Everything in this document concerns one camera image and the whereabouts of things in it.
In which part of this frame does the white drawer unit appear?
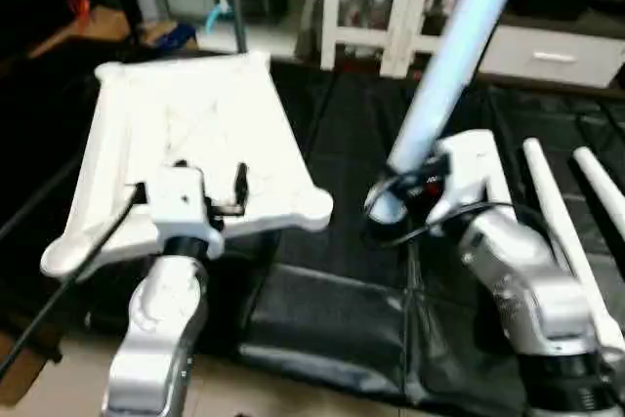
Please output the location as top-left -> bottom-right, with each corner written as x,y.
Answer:
477,23 -> 625,89

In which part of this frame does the white plastic table top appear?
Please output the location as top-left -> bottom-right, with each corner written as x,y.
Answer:
40,50 -> 336,280

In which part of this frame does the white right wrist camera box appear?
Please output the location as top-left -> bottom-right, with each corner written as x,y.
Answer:
428,129 -> 517,228

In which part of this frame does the white glass-door cabinet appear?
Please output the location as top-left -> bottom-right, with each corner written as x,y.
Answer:
319,0 -> 489,78

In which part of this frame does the white plastic table leg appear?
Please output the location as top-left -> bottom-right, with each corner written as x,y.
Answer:
366,0 -> 535,226
572,146 -> 625,242
521,138 -> 625,352

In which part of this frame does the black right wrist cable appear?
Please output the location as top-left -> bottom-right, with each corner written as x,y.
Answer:
371,200 -> 511,248

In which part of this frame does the blue plastic bag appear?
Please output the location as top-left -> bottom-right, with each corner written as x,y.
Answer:
146,21 -> 197,53

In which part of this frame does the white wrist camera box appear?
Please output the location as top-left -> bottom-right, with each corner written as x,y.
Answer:
144,167 -> 227,261
428,129 -> 517,228

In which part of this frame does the black work mat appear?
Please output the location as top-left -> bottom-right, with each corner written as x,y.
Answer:
0,41 -> 625,413

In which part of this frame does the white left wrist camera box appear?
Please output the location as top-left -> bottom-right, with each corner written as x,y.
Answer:
144,167 -> 227,261

